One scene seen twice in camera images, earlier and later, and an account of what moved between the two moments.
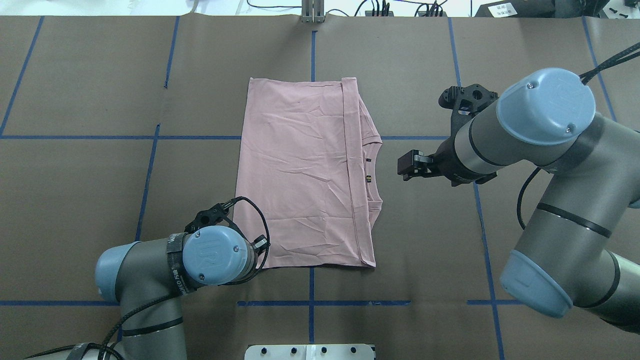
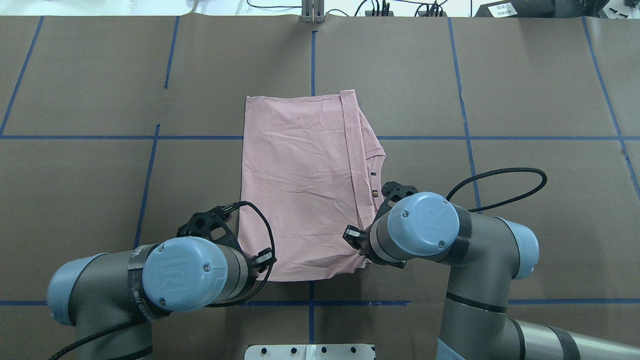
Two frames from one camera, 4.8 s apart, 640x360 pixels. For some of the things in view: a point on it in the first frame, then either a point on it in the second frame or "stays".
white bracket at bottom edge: x=309 y=352 stays
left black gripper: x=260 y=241 → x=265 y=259
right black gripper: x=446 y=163 → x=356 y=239
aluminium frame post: x=312 y=11 stays
